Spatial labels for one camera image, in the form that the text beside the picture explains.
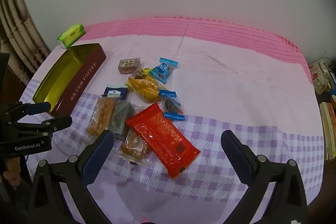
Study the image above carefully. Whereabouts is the orange-yellow snack packet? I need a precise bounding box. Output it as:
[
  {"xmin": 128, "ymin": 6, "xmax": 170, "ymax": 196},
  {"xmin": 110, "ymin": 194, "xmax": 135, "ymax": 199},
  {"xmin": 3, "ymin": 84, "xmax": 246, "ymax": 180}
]
[
  {"xmin": 135, "ymin": 85, "xmax": 170, "ymax": 103},
  {"xmin": 125, "ymin": 75, "xmax": 160, "ymax": 92}
]

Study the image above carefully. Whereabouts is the maroon and gold tin box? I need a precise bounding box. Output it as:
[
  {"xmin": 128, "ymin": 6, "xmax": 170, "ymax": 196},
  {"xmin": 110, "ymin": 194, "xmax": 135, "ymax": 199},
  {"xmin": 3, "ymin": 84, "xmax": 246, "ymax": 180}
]
[{"xmin": 32, "ymin": 43, "xmax": 107, "ymax": 117}]

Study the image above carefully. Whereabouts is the small brown snack box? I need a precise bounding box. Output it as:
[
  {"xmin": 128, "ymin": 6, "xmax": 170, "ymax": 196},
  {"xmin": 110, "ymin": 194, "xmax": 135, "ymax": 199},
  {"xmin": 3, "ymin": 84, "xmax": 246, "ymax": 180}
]
[{"xmin": 118, "ymin": 57, "xmax": 141, "ymax": 75}]

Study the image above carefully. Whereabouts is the navy blue cracker packet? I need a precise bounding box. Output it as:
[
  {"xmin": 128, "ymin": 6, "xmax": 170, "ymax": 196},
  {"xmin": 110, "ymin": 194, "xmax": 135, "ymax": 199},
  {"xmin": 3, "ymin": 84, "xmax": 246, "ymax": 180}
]
[{"xmin": 102, "ymin": 84, "xmax": 130, "ymax": 101}]

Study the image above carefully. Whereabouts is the dark candy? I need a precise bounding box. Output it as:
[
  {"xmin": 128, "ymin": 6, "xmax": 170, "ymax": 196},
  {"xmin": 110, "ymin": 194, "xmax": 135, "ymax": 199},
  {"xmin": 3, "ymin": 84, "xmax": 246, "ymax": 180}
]
[{"xmin": 158, "ymin": 90, "xmax": 186, "ymax": 122}]

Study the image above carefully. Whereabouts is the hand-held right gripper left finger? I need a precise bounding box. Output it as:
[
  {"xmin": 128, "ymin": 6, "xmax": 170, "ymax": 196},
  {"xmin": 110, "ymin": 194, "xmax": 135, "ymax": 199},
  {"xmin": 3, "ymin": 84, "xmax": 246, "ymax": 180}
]
[{"xmin": 29, "ymin": 130, "xmax": 114, "ymax": 224}]

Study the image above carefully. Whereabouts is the person's left hand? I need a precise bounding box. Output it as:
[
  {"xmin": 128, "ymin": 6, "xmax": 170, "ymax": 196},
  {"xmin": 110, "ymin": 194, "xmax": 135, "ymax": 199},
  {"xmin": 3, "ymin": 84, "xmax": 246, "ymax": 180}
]
[{"xmin": 4, "ymin": 158, "xmax": 21, "ymax": 186}]

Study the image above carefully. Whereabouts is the red snack packet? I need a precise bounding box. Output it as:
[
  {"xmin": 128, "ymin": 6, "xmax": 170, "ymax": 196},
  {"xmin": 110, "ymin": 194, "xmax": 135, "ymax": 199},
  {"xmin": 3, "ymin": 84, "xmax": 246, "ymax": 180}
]
[{"xmin": 125, "ymin": 102, "xmax": 200, "ymax": 179}]

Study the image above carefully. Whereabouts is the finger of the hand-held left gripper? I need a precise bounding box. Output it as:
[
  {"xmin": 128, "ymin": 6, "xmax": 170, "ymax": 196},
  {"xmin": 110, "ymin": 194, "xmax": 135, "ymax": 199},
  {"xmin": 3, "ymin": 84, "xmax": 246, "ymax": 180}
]
[
  {"xmin": 8, "ymin": 101, "xmax": 51, "ymax": 117},
  {"xmin": 16, "ymin": 116, "xmax": 72, "ymax": 136}
]

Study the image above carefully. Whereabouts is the pink and purple checked bedsheet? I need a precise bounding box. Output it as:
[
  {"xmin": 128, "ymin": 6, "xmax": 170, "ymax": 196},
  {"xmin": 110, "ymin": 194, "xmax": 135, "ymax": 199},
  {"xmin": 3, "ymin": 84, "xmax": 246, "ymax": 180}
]
[{"xmin": 20, "ymin": 17, "xmax": 324, "ymax": 224}]

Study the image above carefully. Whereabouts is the grey-green snack packet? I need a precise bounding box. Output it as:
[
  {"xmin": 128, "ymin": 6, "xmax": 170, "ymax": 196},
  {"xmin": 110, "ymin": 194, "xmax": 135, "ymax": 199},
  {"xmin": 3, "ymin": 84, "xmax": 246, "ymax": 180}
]
[{"xmin": 109, "ymin": 100, "xmax": 135, "ymax": 139}]

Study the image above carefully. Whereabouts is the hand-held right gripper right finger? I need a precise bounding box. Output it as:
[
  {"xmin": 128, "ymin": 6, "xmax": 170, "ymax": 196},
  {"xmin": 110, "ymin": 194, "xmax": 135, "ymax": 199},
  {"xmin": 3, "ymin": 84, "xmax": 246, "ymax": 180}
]
[{"xmin": 221, "ymin": 130, "xmax": 308, "ymax": 224}]

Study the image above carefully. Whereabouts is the yellow-edged clear cake packet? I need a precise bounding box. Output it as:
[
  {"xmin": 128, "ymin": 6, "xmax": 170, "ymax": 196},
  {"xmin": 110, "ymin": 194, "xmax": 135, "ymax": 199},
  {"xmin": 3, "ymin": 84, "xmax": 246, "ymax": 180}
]
[{"xmin": 132, "ymin": 67, "xmax": 153, "ymax": 80}]

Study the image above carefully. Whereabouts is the blue candy packet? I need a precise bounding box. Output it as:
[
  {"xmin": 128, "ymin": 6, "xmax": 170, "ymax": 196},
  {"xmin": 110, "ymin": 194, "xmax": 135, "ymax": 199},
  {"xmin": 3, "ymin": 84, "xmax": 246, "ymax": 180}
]
[{"xmin": 149, "ymin": 57, "xmax": 179, "ymax": 83}]

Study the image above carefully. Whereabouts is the clear packet of orange biscuits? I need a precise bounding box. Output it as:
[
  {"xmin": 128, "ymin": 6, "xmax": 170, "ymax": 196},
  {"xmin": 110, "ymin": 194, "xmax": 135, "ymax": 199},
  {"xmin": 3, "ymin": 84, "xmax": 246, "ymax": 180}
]
[
  {"xmin": 87, "ymin": 96, "xmax": 118, "ymax": 136},
  {"xmin": 119, "ymin": 130, "xmax": 151, "ymax": 165}
]

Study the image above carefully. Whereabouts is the floral printed container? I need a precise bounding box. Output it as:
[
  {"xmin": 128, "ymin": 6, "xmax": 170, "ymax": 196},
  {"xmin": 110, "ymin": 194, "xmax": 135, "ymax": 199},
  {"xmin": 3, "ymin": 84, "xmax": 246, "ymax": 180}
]
[{"xmin": 308, "ymin": 61, "xmax": 332, "ymax": 94}]

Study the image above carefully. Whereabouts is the green tissue pack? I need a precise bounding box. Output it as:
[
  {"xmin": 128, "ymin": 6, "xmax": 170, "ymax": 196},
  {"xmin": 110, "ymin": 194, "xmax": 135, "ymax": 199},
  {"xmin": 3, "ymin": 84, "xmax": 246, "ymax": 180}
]
[{"xmin": 57, "ymin": 24, "xmax": 86, "ymax": 49}]

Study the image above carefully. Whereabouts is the beige curtain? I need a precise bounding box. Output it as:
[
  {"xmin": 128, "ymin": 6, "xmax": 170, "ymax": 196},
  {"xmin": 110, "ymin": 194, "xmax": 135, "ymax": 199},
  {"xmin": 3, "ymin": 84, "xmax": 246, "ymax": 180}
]
[{"xmin": 0, "ymin": 0, "xmax": 51, "ymax": 75}]

